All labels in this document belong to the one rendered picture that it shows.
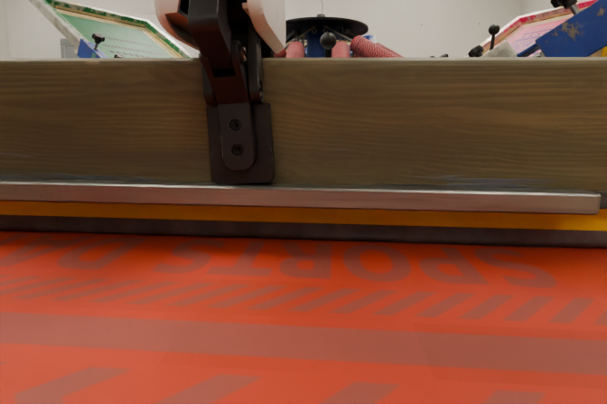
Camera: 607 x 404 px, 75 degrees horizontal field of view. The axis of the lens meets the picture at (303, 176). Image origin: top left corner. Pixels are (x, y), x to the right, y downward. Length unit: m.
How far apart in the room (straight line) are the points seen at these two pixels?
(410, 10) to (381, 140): 4.61
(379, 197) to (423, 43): 4.58
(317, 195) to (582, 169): 0.13
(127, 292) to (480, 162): 0.17
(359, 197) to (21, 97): 0.19
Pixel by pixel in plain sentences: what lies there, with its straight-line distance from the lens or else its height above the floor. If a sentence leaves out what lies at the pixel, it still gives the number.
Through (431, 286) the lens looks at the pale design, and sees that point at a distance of 0.18.
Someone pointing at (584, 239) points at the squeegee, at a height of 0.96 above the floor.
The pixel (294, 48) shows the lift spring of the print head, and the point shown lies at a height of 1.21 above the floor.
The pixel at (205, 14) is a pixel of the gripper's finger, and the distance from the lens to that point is 0.17.
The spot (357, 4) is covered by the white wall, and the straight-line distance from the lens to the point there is 4.76.
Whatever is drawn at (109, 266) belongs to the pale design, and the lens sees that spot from 0.21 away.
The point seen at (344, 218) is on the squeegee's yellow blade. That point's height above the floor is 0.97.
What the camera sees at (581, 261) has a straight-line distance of 0.24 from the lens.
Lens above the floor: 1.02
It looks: 8 degrees down
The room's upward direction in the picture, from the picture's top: 1 degrees clockwise
